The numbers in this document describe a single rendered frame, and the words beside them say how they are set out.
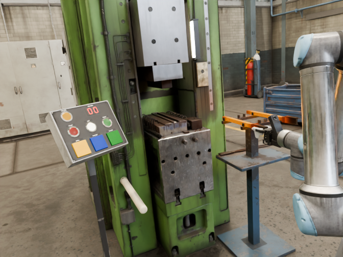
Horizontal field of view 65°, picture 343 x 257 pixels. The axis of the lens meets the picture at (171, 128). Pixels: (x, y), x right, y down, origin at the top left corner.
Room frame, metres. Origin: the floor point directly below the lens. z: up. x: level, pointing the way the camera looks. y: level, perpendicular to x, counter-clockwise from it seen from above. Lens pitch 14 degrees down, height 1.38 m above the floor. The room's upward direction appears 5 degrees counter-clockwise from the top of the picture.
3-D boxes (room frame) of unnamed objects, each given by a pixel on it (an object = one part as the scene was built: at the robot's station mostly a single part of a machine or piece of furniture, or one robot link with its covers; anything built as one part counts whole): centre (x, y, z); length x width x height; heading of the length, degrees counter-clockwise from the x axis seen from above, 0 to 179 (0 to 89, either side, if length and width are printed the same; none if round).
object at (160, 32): (1.93, 0.03, 1.56); 0.42 x 0.39 x 0.40; 22
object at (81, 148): (1.27, 0.45, 1.01); 0.07 x 0.05 x 0.07; 137
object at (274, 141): (1.37, -0.54, 0.94); 0.12 x 0.08 x 0.09; 20
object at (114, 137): (1.41, 0.31, 1.01); 0.07 x 0.05 x 0.07; 137
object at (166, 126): (1.91, 0.07, 0.96); 0.42 x 0.20 x 0.09; 22
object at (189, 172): (1.94, 0.02, 0.69); 0.56 x 0.38 x 0.45; 22
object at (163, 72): (1.91, 0.07, 1.32); 0.42 x 0.20 x 0.10; 22
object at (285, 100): (5.06, -2.52, 0.36); 1.20 x 0.80 x 0.72; 33
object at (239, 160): (1.73, -0.53, 0.70); 0.40 x 0.30 x 0.02; 111
